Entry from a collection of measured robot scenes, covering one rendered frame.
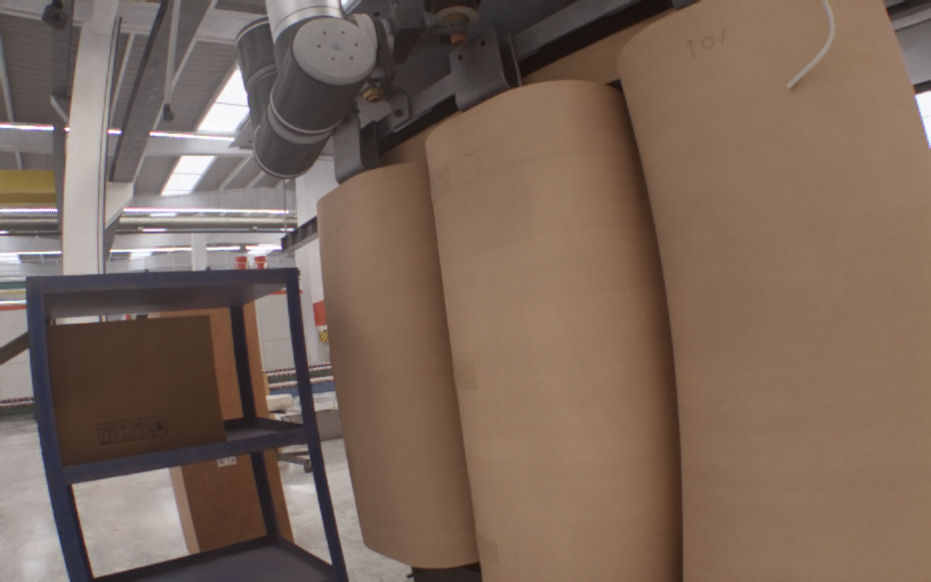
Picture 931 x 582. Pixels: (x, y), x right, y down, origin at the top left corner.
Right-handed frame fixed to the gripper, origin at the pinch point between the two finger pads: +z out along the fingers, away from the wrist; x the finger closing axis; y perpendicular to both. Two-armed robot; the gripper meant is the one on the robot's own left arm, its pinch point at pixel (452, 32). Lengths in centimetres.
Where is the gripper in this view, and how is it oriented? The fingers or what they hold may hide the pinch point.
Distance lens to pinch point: 99.0
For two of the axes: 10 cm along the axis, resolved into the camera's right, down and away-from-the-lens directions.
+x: -3.8, 1.0, 9.2
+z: 8.7, -3.0, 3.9
